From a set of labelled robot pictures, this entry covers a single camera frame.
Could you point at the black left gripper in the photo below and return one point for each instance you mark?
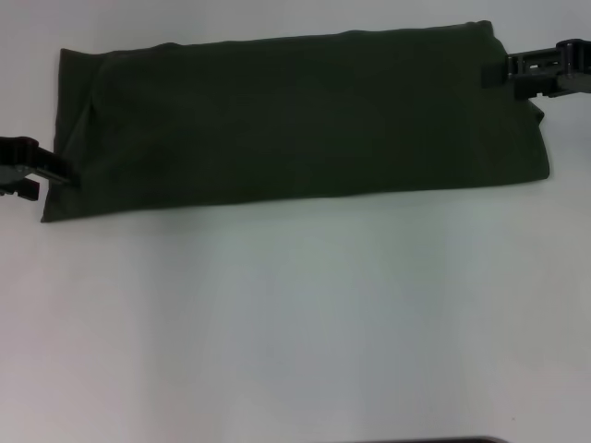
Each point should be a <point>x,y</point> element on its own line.
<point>14,164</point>

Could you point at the dark green FREE t-shirt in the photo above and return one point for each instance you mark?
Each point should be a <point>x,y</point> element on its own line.
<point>300,115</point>

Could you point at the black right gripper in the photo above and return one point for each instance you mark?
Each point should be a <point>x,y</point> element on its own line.
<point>575,64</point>

